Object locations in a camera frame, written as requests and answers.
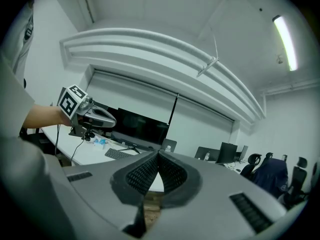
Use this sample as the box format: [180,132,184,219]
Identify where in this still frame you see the black monitor on arm stand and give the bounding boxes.
[216,141,238,164]

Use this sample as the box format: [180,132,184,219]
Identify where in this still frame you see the grey laptop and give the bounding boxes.
[161,138,178,153]
[194,146,221,161]

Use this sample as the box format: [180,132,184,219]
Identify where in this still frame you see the black adapter cable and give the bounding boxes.
[69,138,87,167]

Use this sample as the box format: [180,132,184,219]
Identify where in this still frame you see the black office chair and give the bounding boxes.
[239,153,263,182]
[284,156,309,209]

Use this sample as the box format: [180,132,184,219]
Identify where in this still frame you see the office chair with navy jacket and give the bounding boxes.
[252,152,290,201]

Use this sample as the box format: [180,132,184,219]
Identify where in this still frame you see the white ceiling duct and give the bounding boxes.
[59,27,267,126]

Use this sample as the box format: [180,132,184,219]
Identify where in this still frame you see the person's left forearm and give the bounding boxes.
[21,103,74,130]

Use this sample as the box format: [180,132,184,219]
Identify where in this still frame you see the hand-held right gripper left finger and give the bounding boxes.
[62,150,161,235]

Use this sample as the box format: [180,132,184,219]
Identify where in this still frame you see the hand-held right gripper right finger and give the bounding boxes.
[146,150,288,240]

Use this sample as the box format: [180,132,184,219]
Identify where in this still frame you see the white roller blind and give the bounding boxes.
[86,68,180,135]
[167,93,236,160]

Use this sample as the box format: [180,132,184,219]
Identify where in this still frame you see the grey harness strap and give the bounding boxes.
[22,16,35,44]

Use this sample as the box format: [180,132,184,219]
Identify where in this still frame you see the white wall pipe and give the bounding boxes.
[259,80,320,96]

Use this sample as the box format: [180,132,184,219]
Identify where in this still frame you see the large curved black monitor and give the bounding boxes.
[111,107,171,155]

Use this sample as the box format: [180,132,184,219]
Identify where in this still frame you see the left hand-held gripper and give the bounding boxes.
[57,84,117,138]

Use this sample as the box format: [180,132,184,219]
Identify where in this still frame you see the person's grey t-shirt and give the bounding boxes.
[0,0,36,141]

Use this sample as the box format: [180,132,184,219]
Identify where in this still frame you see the black keyboard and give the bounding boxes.
[104,147,140,161]

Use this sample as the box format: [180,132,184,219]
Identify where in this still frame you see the ceiling tube light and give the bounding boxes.
[271,14,299,72]

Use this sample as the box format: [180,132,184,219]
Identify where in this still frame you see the metal duct hanger bracket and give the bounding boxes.
[196,28,221,78]

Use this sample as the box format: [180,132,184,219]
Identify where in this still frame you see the left hand-held gripper cable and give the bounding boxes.
[53,123,62,158]

